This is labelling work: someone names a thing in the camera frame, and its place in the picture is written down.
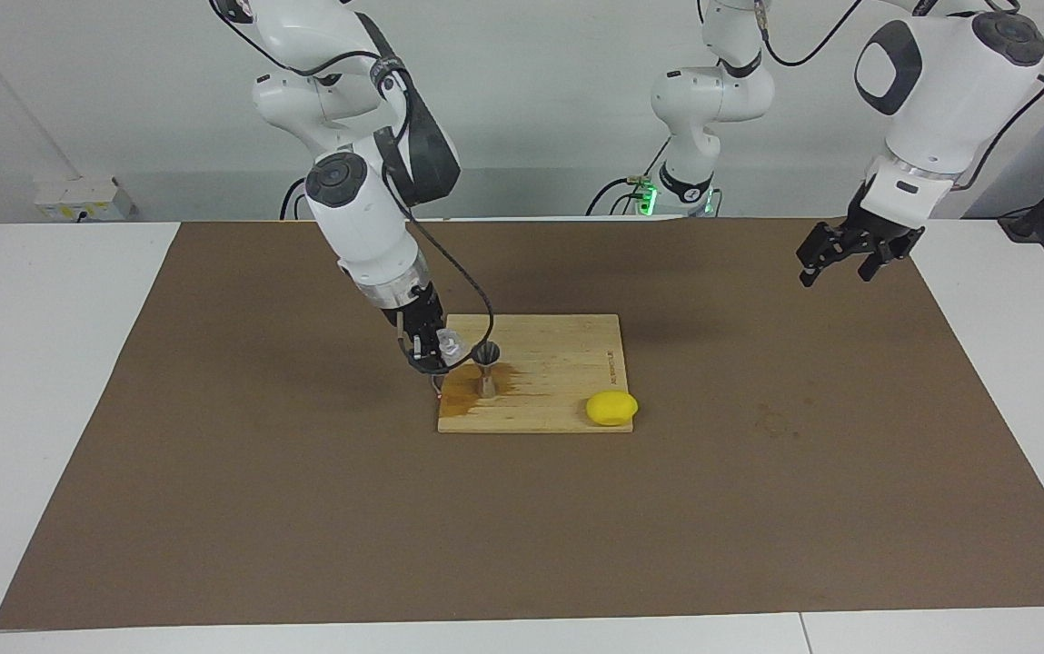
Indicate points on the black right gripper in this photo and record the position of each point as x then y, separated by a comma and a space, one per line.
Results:
417, 313

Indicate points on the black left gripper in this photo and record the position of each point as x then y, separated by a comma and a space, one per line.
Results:
885, 234

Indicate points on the small clear glass cup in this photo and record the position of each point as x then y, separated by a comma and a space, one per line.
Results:
452, 343

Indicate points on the steel cocktail jigger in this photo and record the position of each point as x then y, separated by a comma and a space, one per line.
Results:
486, 372

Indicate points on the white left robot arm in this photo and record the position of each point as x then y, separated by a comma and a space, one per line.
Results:
939, 91

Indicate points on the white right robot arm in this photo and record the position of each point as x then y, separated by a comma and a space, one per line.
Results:
358, 218

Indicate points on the bamboo cutting board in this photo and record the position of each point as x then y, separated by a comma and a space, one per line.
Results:
558, 363

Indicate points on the yellow lemon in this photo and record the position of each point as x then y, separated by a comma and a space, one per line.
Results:
612, 408

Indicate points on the brown table mat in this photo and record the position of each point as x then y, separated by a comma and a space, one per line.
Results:
522, 527

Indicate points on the green lit connector box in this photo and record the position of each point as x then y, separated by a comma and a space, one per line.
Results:
647, 193

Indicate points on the white wall socket box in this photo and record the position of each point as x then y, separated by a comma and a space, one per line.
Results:
85, 198

